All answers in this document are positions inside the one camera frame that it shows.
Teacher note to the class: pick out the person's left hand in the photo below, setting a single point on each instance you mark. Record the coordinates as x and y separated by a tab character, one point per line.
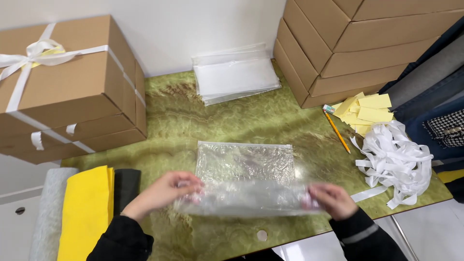
159	197

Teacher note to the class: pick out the person's right hand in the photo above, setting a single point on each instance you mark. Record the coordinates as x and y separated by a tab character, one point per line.
335	201

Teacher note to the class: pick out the person's left fingers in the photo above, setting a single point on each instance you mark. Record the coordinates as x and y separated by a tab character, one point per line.
192	186

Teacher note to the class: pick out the person's right fingers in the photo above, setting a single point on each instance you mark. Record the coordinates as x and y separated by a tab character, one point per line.
312	197

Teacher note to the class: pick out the clear plastic sheet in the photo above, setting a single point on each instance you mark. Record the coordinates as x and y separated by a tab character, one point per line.
246	197

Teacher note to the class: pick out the clear zipper pouch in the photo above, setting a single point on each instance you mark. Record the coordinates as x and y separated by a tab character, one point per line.
246	161

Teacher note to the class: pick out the black cloth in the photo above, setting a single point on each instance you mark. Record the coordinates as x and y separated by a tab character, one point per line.
127	188

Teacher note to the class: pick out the yellow pencil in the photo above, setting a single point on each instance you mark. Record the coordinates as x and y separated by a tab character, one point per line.
337	132

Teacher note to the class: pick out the heap of white ribbon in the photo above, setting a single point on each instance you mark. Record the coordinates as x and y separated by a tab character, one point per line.
393	159

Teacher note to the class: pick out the white eraser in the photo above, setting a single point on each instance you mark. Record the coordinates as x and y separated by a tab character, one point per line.
328	108

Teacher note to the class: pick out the flat cardboard box with ribbon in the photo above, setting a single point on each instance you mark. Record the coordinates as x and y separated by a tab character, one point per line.
108	139
101	123

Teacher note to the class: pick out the pile of yellow paper slips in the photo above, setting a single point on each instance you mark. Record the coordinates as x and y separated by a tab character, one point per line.
368	112

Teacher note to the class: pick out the yellow felt cloth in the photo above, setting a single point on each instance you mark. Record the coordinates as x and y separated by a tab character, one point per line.
85	214

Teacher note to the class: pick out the stack of clear zipper pouches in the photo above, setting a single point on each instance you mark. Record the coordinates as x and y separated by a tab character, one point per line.
235	74

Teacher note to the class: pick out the grey fluffy cloth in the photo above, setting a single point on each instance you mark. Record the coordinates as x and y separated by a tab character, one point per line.
49	214

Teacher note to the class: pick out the pile of folded clothes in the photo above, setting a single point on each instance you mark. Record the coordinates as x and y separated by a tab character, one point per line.
435	108

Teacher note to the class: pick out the stack of plain cardboard boxes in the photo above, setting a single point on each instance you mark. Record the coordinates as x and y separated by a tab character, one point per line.
355	47

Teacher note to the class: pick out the ribbon-tied cardboard box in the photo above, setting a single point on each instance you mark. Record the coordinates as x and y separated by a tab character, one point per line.
63	70

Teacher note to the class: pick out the white ribbon bow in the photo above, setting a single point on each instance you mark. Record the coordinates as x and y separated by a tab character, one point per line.
34	54

